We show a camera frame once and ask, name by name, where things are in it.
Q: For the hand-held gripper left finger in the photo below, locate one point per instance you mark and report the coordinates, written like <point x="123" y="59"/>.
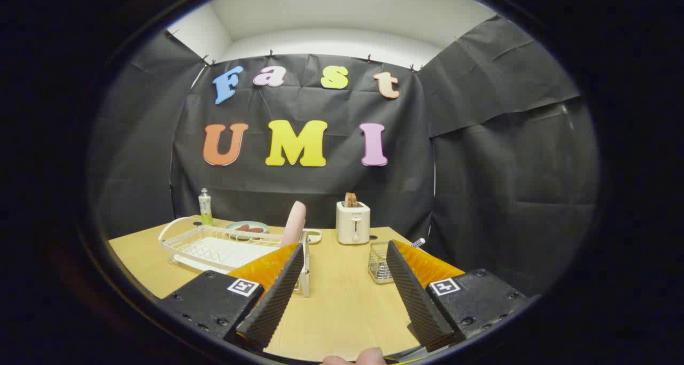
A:
<point x="275" y="306"/>

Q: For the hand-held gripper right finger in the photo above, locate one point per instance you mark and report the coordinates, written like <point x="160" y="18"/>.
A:
<point x="417" y="301"/>

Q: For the pink plate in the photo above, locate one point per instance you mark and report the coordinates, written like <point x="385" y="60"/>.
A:
<point x="294" y="223"/>

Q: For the light green plate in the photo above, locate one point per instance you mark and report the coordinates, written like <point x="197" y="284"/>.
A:
<point x="231" y="227"/>

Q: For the brown meat piece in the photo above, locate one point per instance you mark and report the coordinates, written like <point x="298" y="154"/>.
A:
<point x="256" y="230"/>
<point x="242" y="228"/>

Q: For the white divided tray with beans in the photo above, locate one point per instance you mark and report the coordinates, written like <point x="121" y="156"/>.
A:
<point x="315" y="237"/>

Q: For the white toaster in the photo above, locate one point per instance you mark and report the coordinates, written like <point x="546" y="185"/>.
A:
<point x="352" y="223"/>

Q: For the green and white bottle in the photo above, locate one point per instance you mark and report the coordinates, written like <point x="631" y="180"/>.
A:
<point x="205" y="210"/>

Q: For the black backdrop cloth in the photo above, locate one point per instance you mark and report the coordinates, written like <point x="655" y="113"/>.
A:
<point x="320" y="188"/>

